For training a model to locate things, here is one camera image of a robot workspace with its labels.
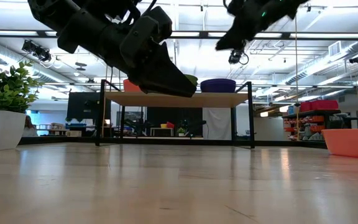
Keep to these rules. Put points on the blue plastic bowl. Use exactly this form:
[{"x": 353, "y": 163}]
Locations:
[{"x": 218, "y": 85}]

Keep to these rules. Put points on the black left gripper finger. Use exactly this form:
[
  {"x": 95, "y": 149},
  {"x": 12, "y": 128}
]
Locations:
[{"x": 166, "y": 81}]

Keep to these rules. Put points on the wooden shelf with black legs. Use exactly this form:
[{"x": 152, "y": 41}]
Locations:
[{"x": 216, "y": 99}]

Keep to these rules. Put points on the white board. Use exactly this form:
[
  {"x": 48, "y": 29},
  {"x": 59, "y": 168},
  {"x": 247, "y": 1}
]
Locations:
[{"x": 217, "y": 124}]

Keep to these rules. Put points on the small red object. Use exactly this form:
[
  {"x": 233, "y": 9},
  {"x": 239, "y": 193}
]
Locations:
[{"x": 170, "y": 124}]

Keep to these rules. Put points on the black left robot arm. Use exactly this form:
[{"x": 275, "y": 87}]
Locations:
[{"x": 82, "y": 28}]

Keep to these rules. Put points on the red storage bin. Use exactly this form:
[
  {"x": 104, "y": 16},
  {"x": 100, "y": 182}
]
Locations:
[{"x": 319, "y": 105}]

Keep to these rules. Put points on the person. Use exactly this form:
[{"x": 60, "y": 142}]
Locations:
[{"x": 30, "y": 127}]

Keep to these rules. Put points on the orange plastic bowl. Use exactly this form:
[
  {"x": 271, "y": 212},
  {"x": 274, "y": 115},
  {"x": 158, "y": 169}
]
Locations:
[
  {"x": 353, "y": 143},
  {"x": 130, "y": 85}
]

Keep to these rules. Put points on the small white table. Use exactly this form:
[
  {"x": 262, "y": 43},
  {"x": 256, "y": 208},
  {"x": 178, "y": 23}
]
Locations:
[{"x": 162, "y": 130}]

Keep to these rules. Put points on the green floral-print bowl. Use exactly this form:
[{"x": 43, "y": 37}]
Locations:
[{"x": 192, "y": 80}]

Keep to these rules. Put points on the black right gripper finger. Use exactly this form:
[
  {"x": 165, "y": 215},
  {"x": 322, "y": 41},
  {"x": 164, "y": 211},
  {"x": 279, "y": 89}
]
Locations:
[{"x": 235, "y": 37}]

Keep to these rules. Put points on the black overhead camera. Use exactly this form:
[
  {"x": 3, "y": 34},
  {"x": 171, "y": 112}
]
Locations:
[{"x": 235, "y": 57}]

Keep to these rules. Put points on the black partition panel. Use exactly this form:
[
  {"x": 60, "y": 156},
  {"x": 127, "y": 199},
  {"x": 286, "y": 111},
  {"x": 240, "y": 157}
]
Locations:
[{"x": 174, "y": 121}]

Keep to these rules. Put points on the small potted plant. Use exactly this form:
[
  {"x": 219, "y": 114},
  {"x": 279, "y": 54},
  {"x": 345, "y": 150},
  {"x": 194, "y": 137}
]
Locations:
[{"x": 181, "y": 131}]

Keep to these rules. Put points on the small yellow object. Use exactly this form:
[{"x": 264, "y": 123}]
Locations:
[{"x": 163, "y": 125}]

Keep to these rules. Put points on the green plant in white pot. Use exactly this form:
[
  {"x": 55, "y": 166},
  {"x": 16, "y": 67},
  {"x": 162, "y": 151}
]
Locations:
[{"x": 2, "y": 124}]

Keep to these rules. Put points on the black screen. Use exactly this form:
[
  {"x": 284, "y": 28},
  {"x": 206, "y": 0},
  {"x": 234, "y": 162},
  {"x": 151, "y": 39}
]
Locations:
[{"x": 85, "y": 105}]

